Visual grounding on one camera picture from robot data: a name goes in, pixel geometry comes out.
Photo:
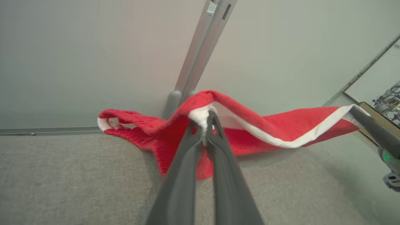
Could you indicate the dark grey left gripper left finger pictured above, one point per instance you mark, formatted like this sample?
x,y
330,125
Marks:
x,y
178,187

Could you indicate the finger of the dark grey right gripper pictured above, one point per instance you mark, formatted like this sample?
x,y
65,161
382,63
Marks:
x,y
378,131

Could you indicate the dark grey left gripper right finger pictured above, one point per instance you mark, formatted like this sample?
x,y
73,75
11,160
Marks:
x,y
228,187

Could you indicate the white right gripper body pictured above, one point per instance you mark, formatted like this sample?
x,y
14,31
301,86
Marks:
x,y
394,165

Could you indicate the metal equipment clutter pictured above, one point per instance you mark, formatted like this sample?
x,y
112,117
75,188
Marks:
x,y
390,101

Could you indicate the grey metal window frame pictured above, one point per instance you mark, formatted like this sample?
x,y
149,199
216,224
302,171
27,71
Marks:
x,y
365,68

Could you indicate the grey partition post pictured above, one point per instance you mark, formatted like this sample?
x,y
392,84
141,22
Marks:
x,y
215,40
195,53

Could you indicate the grey wall baseboard rail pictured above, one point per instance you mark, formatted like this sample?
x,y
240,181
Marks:
x,y
47,130

